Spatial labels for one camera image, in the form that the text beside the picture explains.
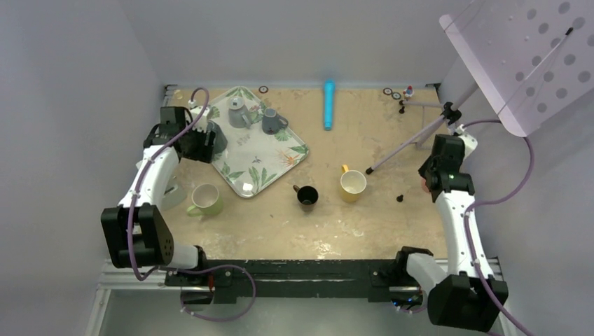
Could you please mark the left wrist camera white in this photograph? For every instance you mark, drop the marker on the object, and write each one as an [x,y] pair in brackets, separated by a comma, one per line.
[200,116]

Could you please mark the light green mug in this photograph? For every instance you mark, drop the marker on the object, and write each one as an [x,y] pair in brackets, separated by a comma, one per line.
[206,201]

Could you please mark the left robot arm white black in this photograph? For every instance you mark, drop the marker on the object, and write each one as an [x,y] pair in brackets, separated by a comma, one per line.
[135,230]

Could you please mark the dark grey mug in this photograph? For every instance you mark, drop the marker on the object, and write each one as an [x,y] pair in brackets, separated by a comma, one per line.
[220,142]

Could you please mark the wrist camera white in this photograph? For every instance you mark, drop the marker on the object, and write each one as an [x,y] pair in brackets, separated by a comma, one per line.
[200,116]
[469,141]

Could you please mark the aluminium frame rail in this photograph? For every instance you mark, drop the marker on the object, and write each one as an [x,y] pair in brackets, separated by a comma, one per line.
[273,225]

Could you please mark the yellow mug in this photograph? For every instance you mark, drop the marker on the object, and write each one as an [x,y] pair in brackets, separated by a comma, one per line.
[352,184]

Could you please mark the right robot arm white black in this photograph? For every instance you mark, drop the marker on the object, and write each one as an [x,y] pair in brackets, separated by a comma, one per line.
[466,294]

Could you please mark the white clamp bracket left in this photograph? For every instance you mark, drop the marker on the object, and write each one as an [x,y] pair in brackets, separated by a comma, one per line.
[157,184]

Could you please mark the perforated translucent panel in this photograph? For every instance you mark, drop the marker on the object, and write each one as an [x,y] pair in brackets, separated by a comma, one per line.
[530,59]

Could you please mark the leaf pattern serving tray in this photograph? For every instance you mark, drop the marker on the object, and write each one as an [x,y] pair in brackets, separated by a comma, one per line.
[253,160]

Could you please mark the light grey mug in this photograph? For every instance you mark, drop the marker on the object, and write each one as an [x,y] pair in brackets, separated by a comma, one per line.
[238,113]

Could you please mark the blue grey textured mug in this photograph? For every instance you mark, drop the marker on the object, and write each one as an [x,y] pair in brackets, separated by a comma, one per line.
[273,122]

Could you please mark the white tripod stand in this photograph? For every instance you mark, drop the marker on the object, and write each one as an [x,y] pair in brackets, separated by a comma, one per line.
[449,116]

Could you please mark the blue cylinder tube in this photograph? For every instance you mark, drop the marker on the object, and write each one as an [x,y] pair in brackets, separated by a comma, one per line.
[329,91]

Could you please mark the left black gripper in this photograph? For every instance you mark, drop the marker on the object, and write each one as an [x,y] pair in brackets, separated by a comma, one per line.
[204,153]

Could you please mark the small red white figurine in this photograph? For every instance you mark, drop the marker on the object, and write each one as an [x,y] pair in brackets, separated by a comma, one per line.
[408,92]

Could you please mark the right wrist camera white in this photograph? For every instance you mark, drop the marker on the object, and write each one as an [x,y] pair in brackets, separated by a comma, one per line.
[469,141]

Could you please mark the black ring markers right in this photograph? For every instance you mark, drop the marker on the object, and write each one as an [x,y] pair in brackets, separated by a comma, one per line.
[393,94]

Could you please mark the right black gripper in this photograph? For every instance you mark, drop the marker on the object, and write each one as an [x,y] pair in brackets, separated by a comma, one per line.
[423,169]

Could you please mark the brown small mug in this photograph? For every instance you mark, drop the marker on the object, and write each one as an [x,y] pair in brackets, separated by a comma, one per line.
[307,195]

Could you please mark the pink mug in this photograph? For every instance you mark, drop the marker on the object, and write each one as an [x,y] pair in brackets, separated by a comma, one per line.
[423,185]

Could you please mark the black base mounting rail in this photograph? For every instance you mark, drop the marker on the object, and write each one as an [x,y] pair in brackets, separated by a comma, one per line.
[375,280]

